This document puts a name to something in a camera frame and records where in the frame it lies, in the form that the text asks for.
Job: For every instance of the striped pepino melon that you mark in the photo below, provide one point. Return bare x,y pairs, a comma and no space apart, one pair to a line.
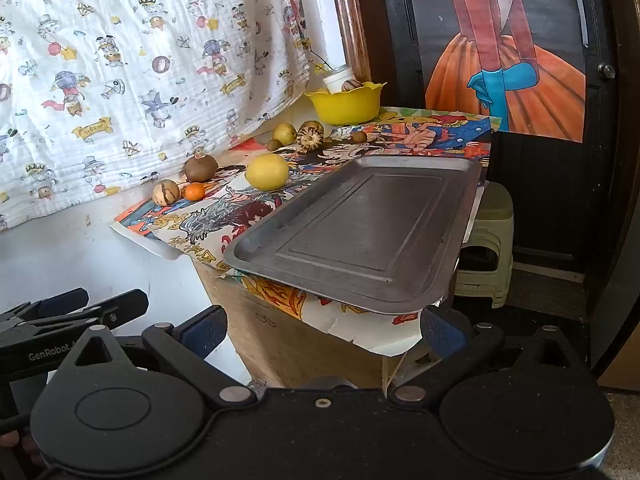
166,193

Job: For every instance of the plywood table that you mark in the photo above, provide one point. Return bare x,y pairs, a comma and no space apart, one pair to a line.
280,340

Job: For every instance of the small striped fruit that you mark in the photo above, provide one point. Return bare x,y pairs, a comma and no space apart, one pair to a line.
351,85

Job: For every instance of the brown round fruit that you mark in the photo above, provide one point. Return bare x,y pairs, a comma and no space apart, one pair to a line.
201,169

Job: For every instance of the yellow lemon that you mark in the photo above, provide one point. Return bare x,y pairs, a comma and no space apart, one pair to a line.
266,172

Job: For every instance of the comic printed tablecloth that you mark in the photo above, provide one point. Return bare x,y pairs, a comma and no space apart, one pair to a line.
210,220

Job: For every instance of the wall poster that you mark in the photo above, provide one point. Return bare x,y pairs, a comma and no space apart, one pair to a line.
530,85

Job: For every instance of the metal tray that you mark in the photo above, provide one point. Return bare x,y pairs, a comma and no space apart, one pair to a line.
360,230

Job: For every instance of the round striped melon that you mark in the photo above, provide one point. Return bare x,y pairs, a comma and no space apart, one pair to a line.
310,136

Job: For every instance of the wooden frame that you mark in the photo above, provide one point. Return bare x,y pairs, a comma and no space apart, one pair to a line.
350,15

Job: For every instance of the green plastic stool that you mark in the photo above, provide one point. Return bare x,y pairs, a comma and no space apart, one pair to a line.
492,220

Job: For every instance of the small orange mandarin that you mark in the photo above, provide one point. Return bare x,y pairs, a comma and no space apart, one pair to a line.
195,191

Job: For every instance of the black door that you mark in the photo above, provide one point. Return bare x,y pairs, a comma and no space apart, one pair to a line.
540,195

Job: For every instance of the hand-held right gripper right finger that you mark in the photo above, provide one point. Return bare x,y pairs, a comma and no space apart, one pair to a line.
442,332

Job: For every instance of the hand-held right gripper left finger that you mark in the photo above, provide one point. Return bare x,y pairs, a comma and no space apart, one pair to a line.
202,332

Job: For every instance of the metal door lock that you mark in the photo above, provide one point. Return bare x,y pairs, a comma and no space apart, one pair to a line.
607,71

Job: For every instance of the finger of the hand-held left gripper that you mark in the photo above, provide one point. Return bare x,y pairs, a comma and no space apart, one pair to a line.
125,305
60,300

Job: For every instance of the white cup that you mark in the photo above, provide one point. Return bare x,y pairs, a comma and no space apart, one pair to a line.
336,80

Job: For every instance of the yellow plastic bowl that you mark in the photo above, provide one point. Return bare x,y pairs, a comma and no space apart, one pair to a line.
345,107

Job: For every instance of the white cartoon printed blanket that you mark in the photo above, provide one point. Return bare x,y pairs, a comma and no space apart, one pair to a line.
125,85

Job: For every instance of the small brown kiwi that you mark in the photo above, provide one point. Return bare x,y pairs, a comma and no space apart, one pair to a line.
273,145
359,137

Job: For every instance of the yellow-green pear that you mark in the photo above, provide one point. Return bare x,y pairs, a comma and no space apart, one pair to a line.
284,133

